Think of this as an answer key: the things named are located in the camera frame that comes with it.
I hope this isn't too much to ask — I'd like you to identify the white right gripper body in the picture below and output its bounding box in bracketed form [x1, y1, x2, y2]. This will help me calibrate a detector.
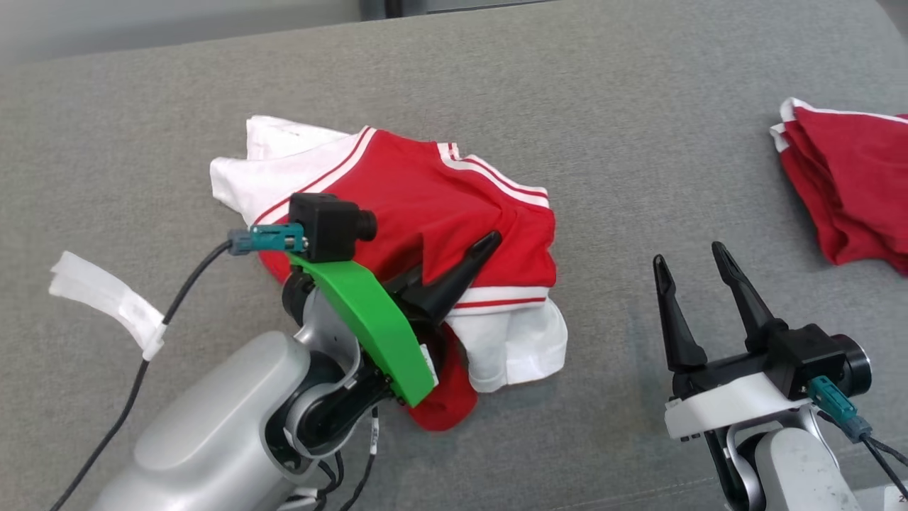
[664, 351, 814, 441]

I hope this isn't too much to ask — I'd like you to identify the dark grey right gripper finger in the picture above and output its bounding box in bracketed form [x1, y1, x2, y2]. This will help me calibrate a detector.
[652, 253, 709, 373]
[711, 241, 789, 353]

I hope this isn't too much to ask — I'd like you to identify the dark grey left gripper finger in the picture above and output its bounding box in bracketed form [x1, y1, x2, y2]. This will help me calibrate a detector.
[384, 244, 427, 292]
[418, 230, 504, 324]

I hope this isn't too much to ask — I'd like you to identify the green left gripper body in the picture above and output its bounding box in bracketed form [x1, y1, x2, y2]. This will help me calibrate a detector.
[287, 252, 445, 409]

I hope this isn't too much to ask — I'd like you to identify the red shirt with white sleeves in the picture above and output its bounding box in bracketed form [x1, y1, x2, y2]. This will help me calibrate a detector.
[209, 115, 569, 433]

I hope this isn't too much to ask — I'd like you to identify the white tape tag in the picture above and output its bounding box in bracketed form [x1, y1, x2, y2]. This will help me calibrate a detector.
[48, 250, 168, 362]

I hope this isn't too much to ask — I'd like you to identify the black cable with teal plug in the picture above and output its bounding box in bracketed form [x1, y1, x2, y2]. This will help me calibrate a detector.
[48, 225, 308, 511]
[808, 375, 908, 499]

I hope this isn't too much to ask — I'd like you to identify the thin black labelled arm cable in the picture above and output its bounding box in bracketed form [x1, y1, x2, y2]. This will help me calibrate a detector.
[311, 407, 382, 511]

